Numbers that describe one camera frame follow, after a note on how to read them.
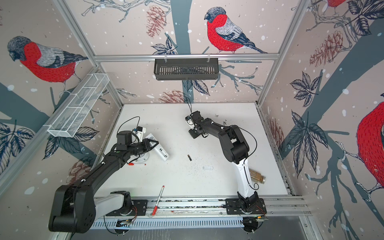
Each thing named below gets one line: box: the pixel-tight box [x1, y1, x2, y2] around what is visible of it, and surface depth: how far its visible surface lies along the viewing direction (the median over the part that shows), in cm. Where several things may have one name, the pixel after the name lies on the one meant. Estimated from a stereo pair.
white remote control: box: [145, 133, 170, 162], surface depth 85 cm
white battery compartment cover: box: [202, 166, 214, 171], surface depth 89 cm
